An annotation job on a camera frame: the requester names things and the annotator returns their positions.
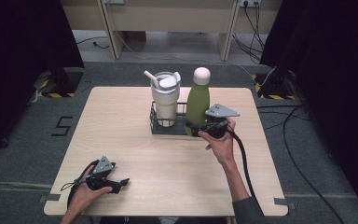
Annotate dark wire basket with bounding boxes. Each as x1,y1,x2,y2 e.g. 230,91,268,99
148,100,213,136

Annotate left hand-held gripper cable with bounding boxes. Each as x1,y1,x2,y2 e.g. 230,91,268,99
60,159,101,209

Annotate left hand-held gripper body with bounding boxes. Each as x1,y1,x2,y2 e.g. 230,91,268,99
86,155,122,194

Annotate person's right hand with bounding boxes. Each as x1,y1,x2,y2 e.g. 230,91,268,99
197,118,238,168

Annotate hand-held gripper cable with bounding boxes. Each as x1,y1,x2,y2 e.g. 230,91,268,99
225,125,266,217
60,159,101,209

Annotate black curtain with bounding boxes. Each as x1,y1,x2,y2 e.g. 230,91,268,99
258,0,358,224
0,0,86,161

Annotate white tumbler with straw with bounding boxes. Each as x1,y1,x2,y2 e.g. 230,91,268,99
143,69,182,128

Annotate bundle of black cables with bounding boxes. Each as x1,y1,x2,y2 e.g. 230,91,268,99
231,1,267,64

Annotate green bottle with white cap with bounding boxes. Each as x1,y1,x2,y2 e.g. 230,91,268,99
184,66,212,137

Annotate long black floor cables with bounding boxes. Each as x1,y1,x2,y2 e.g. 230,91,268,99
255,104,347,224

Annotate white wall socket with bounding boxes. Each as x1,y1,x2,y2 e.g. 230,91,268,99
239,0,262,8

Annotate black stand base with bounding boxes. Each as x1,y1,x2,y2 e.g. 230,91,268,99
32,65,85,99
251,68,296,102

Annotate grey tape piece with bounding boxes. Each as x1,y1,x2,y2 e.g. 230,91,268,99
38,192,62,203
273,197,296,211

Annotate person's left hand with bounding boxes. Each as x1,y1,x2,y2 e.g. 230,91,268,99
68,165,113,217

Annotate black floor cable with plug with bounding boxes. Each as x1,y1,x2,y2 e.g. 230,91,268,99
76,35,111,50

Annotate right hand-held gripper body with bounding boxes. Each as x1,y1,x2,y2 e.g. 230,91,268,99
198,103,241,140

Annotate beige wooden desk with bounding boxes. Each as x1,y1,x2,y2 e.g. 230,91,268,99
60,0,283,62

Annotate right hand-held gripper cable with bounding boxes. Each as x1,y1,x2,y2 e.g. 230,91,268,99
225,125,266,217

